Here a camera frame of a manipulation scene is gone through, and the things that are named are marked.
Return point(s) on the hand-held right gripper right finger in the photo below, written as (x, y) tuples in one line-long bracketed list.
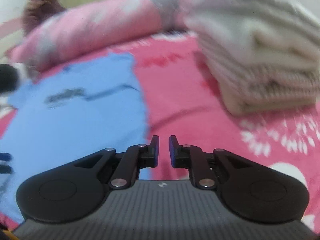
[(171, 152)]

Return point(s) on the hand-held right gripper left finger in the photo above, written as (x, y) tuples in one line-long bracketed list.
[(157, 152)]

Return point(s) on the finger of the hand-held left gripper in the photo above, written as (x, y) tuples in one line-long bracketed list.
[(5, 156), (5, 169)]

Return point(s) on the blue t-shirt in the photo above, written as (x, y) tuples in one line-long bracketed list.
[(75, 125)]

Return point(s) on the pink floral blanket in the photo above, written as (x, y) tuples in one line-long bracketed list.
[(190, 100)]

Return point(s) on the black garment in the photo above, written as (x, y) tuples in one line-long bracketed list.
[(7, 77)]

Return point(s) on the beige folded cloth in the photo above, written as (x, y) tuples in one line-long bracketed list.
[(262, 107)]

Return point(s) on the pink and grey quilt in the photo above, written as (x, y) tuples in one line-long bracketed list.
[(100, 22)]

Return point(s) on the light grey folded cloth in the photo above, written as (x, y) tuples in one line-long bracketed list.
[(237, 7)]

